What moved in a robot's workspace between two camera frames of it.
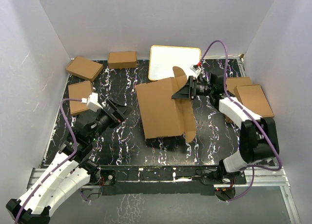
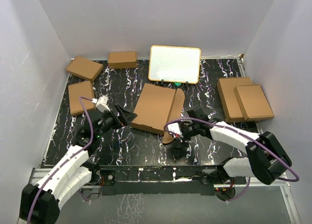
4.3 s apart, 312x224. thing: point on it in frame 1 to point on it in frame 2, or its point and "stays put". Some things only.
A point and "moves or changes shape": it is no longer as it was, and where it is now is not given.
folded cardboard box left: (78, 91) stays put
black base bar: (177, 179) stays put
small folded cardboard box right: (253, 98) stays put
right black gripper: (191, 88) to (177, 141)
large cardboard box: (163, 116) moves or changes shape
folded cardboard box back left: (85, 68) stays put
